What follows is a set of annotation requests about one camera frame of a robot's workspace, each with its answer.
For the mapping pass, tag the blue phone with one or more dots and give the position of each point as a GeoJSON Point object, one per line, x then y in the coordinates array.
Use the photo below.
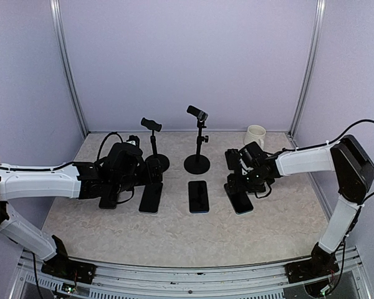
{"type": "Point", "coordinates": [198, 197]}

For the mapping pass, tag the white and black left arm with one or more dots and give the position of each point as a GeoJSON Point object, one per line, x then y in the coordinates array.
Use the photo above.
{"type": "Point", "coordinates": [121, 170]}

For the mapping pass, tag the aluminium frame post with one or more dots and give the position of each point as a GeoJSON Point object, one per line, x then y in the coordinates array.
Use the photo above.
{"type": "Point", "coordinates": [60, 34]}
{"type": "Point", "coordinates": [309, 68]}

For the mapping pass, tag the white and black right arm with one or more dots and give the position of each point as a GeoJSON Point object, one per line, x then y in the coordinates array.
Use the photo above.
{"type": "Point", "coordinates": [254, 170]}

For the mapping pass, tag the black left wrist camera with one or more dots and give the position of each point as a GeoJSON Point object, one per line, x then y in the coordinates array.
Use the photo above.
{"type": "Point", "coordinates": [133, 141]}

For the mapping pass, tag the left aluminium frame post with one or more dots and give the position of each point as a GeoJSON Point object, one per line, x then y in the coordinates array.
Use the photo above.
{"type": "Point", "coordinates": [60, 34]}

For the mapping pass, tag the black folding phone stand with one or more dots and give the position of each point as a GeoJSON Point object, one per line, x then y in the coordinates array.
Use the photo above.
{"type": "Point", "coordinates": [233, 160]}

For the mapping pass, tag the black front stand with pole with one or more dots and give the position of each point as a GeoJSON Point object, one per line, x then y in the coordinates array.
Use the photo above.
{"type": "Point", "coordinates": [198, 163]}

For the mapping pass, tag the black round stand base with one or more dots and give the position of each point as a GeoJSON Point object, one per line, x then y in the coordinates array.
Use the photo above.
{"type": "Point", "coordinates": [155, 127]}

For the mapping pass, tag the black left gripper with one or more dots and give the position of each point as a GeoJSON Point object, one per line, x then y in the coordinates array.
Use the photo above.
{"type": "Point", "coordinates": [157, 172]}

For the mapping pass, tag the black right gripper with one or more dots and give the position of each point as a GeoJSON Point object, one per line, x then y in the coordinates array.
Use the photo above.
{"type": "Point", "coordinates": [240, 186]}

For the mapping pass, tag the right aluminium frame post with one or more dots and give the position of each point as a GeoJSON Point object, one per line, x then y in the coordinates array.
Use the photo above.
{"type": "Point", "coordinates": [309, 68]}

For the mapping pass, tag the white ceramic mug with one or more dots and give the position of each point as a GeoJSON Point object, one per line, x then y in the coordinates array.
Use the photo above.
{"type": "Point", "coordinates": [255, 133]}

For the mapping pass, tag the black phone with silver back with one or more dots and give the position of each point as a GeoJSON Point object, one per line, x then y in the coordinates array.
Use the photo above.
{"type": "Point", "coordinates": [150, 200]}

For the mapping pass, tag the aluminium front rail base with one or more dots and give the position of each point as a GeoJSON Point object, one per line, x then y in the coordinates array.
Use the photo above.
{"type": "Point", "coordinates": [115, 280]}

